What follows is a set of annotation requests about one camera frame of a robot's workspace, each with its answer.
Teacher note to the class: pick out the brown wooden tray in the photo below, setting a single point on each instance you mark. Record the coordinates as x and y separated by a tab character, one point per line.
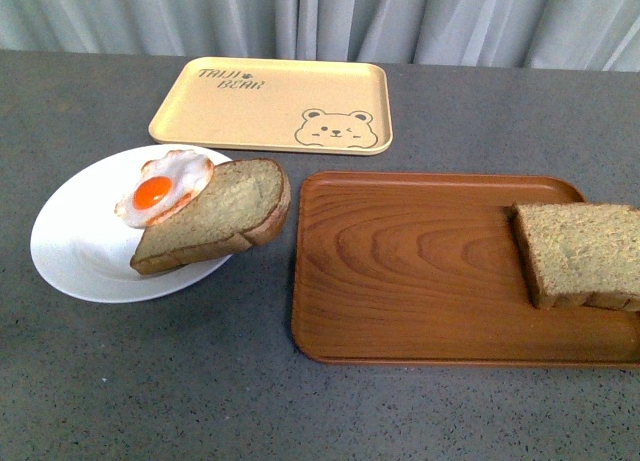
415	268

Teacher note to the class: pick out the fried egg toy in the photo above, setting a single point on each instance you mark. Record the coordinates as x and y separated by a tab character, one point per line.
166	185

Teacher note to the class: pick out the grey pleated curtain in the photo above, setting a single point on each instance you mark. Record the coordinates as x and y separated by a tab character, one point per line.
597	35

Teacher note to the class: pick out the cream bear print tray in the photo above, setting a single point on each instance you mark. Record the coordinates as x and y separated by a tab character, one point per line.
322	107

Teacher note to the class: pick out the white round plate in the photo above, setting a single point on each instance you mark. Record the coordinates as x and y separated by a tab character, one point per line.
82	249

